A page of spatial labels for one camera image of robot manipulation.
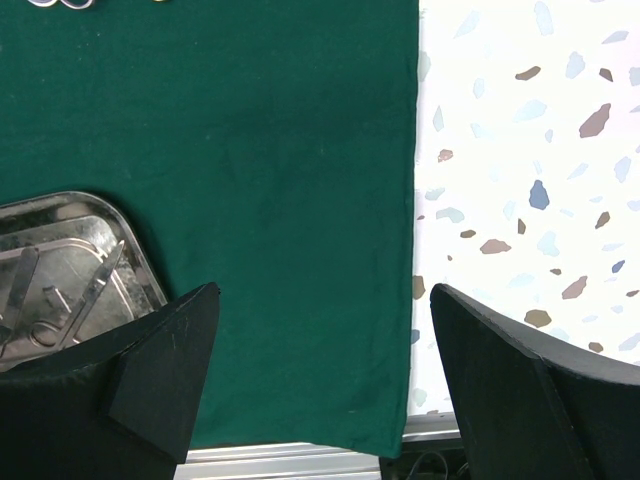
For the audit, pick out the steel instrument tray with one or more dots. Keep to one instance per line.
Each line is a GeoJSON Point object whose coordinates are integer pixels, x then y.
{"type": "Point", "coordinates": [50, 248]}

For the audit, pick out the green surgical cloth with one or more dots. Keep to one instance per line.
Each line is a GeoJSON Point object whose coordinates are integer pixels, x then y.
{"type": "Point", "coordinates": [265, 146]}

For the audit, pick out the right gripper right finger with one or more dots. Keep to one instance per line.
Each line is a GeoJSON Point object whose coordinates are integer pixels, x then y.
{"type": "Point", "coordinates": [531, 406]}

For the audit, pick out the steel surgical scissors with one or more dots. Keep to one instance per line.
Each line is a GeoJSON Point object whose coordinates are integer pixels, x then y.
{"type": "Point", "coordinates": [78, 4]}

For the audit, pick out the steel hemostat clamp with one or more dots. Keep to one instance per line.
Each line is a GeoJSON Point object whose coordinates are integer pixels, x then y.
{"type": "Point", "coordinates": [43, 3]}

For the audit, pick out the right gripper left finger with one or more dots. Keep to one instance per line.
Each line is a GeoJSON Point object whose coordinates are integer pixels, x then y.
{"type": "Point", "coordinates": [121, 405]}

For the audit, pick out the aluminium front rail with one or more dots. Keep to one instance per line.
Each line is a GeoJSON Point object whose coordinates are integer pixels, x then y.
{"type": "Point", "coordinates": [431, 449]}

